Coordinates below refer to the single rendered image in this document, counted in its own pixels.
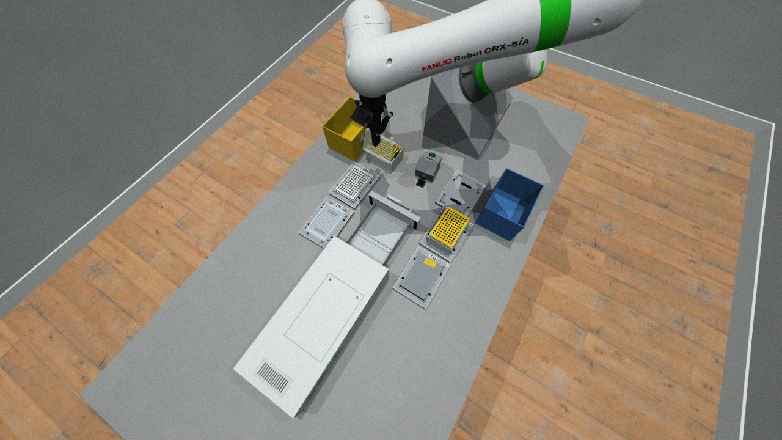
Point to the blue bin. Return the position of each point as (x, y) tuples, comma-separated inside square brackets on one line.
[(510, 205)]

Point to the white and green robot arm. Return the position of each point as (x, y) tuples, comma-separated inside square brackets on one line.
[(514, 32)]

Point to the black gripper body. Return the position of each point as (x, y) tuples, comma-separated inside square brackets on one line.
[(377, 103)]

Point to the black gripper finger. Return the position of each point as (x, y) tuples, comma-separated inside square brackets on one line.
[(358, 101), (378, 126)]

